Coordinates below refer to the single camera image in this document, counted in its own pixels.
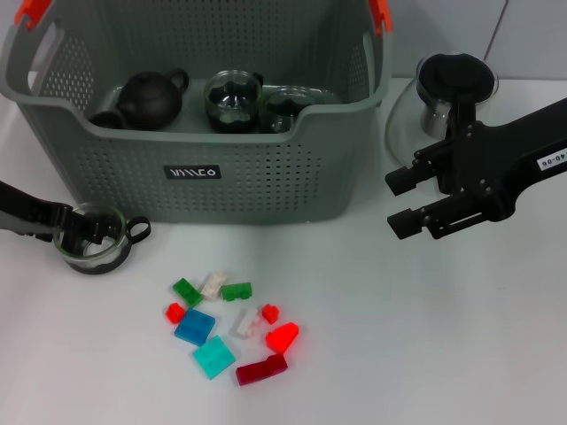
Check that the black clay teapot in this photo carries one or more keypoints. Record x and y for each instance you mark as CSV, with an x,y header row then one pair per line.
x,y
148,99

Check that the dark red long brick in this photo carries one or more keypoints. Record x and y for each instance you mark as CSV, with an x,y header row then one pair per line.
x,y
259,371

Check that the green flat toy brick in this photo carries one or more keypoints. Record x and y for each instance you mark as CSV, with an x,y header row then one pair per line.
x,y
187,292

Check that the small black clay cup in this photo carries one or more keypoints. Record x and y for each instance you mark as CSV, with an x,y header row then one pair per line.
x,y
105,120

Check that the bright red sloped brick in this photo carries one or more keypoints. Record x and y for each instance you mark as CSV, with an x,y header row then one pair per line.
x,y
281,337

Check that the teal square toy brick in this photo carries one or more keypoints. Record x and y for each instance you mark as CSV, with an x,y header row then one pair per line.
x,y
212,357

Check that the white toy brick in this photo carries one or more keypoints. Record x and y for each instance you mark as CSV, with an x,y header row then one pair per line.
x,y
215,285
246,323

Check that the small red toy brick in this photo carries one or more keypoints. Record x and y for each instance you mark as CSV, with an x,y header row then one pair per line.
x,y
270,313
175,312

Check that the blue toy brick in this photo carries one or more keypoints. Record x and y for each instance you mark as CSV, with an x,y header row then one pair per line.
x,y
195,326

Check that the green car-shaped toy brick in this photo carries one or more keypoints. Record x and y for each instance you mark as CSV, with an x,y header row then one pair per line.
x,y
235,293

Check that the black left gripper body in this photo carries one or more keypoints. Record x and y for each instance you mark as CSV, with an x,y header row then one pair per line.
x,y
31,212

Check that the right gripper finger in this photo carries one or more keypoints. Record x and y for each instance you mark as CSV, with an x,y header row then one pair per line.
x,y
443,219
403,179

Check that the grey-green perforated storage bin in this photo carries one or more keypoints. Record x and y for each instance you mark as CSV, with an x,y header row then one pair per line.
x,y
221,199

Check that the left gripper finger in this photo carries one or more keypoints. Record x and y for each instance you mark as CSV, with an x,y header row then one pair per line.
x,y
93,228
73,237

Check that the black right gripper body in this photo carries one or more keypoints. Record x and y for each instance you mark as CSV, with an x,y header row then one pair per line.
x,y
496,164

